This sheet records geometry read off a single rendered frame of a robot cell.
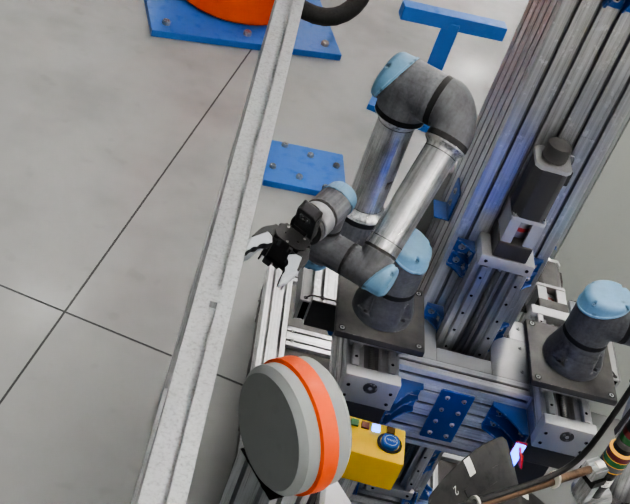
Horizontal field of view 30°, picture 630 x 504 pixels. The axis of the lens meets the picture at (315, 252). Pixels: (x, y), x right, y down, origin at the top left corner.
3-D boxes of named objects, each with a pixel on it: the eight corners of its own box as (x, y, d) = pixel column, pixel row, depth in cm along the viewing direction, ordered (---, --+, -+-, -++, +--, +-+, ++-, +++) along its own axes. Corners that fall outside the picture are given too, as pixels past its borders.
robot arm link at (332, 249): (330, 286, 249) (345, 248, 242) (287, 260, 251) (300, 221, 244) (347, 269, 255) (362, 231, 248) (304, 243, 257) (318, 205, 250)
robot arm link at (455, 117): (501, 110, 253) (384, 303, 251) (457, 87, 256) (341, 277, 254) (500, 95, 242) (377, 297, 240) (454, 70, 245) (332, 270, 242)
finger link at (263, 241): (230, 273, 223) (267, 262, 229) (241, 252, 219) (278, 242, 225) (222, 261, 225) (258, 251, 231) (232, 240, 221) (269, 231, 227)
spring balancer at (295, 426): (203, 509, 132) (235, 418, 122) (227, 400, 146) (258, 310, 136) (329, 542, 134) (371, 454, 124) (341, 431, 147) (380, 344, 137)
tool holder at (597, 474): (579, 520, 194) (604, 484, 187) (554, 486, 198) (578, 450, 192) (617, 506, 198) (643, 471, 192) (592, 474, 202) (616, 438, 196)
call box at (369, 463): (317, 476, 250) (331, 445, 243) (322, 441, 257) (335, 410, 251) (388, 495, 251) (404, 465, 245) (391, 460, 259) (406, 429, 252)
